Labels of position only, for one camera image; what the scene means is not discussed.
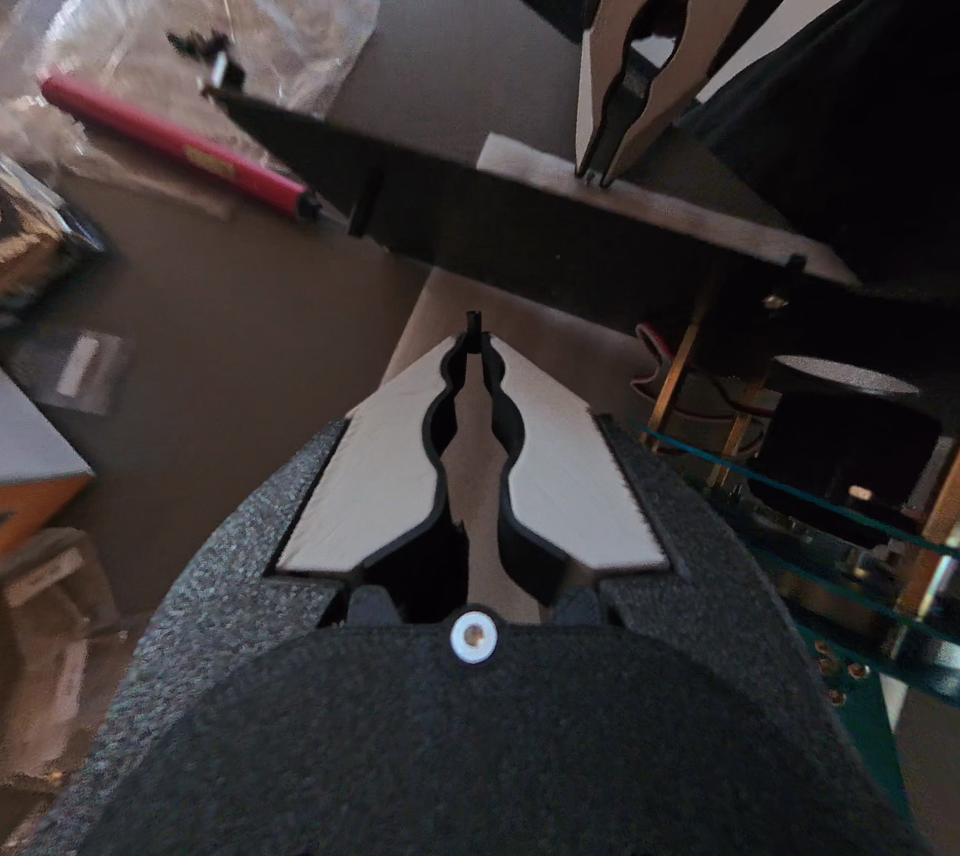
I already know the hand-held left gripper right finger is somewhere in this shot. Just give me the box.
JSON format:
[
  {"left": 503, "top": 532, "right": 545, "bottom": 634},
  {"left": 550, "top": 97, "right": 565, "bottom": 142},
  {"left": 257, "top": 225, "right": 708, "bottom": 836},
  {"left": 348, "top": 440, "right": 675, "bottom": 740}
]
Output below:
[{"left": 483, "top": 334, "right": 672, "bottom": 576}]

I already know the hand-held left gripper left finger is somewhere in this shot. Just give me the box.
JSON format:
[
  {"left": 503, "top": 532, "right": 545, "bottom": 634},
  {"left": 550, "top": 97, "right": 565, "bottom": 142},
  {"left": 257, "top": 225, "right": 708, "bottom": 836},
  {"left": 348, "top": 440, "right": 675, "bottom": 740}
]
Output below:
[{"left": 272, "top": 334, "right": 465, "bottom": 578}]

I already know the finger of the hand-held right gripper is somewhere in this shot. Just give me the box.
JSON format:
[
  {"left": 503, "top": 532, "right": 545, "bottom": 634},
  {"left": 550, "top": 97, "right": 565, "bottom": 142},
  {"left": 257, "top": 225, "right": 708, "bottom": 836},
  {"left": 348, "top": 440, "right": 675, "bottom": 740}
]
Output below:
[
  {"left": 597, "top": 0, "right": 768, "bottom": 191},
  {"left": 573, "top": 0, "right": 670, "bottom": 184}
]

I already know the blue hobby robot arm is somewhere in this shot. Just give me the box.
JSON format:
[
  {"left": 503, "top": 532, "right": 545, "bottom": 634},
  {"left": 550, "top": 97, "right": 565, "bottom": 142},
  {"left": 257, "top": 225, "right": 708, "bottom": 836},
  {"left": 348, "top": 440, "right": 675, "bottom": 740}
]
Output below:
[{"left": 202, "top": 49, "right": 960, "bottom": 820}]

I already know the white foam sheet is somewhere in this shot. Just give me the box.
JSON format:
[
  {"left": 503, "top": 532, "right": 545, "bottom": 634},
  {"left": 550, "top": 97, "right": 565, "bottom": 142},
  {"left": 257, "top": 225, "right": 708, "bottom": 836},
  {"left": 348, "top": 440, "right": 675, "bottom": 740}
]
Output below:
[{"left": 378, "top": 130, "right": 860, "bottom": 625}]

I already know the small clear parts bag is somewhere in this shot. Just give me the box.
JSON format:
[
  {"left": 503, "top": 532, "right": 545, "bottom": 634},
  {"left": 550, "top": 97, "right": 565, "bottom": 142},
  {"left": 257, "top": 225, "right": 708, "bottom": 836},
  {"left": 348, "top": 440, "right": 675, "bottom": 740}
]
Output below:
[
  {"left": 13, "top": 328, "right": 126, "bottom": 416},
  {"left": 0, "top": 527, "right": 151, "bottom": 790}
]

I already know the large clear zip bag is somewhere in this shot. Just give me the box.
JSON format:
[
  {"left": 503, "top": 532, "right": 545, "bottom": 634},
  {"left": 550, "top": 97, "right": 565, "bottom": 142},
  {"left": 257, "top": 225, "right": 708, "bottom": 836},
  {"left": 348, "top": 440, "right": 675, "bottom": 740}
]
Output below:
[{"left": 0, "top": 0, "right": 381, "bottom": 148}]

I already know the orange cardboard box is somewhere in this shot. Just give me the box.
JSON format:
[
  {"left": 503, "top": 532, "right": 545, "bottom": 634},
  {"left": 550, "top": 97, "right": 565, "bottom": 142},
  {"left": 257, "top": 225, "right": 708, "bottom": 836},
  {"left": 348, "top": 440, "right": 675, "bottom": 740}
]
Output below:
[{"left": 0, "top": 374, "right": 96, "bottom": 551}]

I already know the narrow clear sleeve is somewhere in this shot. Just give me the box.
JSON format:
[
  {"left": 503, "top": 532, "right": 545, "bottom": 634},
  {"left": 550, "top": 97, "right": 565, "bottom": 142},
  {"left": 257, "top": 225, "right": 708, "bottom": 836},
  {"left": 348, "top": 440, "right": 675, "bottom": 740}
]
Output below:
[{"left": 45, "top": 143, "right": 234, "bottom": 221}]

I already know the red screwdriver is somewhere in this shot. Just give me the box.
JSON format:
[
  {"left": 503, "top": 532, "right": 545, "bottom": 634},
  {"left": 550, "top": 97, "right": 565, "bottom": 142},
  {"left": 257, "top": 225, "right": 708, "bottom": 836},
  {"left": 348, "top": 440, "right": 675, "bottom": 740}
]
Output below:
[{"left": 39, "top": 70, "right": 325, "bottom": 223}]

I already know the silver foil bag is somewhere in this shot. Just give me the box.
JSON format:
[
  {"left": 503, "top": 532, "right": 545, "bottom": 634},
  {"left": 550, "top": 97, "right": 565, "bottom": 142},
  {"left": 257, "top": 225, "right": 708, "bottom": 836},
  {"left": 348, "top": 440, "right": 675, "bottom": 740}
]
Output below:
[{"left": 0, "top": 153, "right": 115, "bottom": 315}]

